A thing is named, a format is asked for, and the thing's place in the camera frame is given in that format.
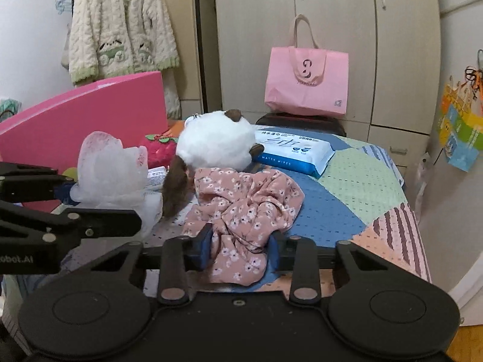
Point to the small white labelled packet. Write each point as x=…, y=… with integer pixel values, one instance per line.
x=157, y=178

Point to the white plush toy brown ears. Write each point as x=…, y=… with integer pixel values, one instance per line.
x=215, y=139

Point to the cream knit cardigan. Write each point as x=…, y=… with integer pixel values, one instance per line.
x=113, y=26

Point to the pink storage box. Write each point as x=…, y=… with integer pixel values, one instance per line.
x=75, y=113

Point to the pink floral cloth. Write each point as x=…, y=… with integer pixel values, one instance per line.
x=245, y=203

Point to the white plastic bag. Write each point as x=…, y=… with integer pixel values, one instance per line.
x=109, y=173

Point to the pink strawberry plush toy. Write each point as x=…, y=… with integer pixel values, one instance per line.
x=160, y=154

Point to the patchwork patterned blanket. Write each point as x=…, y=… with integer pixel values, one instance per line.
x=358, y=181

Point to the blue clothes hanger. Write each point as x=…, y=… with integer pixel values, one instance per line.
x=62, y=2

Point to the green patterned cloth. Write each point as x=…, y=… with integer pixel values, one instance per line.
x=8, y=107

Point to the colourful paper gift bag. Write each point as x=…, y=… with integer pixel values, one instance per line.
x=460, y=132

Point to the clear plastic bag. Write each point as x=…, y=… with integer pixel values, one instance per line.
x=422, y=184

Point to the black suitcase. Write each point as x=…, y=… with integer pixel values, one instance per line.
x=302, y=123

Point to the pink tote bag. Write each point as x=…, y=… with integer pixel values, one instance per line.
x=305, y=83

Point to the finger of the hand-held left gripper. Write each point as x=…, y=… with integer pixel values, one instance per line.
x=30, y=184
x=102, y=222

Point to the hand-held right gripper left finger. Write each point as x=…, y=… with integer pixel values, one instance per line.
x=200, y=250

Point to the beige wardrobe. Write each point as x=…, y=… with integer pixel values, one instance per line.
x=339, y=7

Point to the blue white wet wipes pack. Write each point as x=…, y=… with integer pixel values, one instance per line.
x=290, y=151

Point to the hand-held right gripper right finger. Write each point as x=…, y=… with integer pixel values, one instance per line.
x=276, y=254

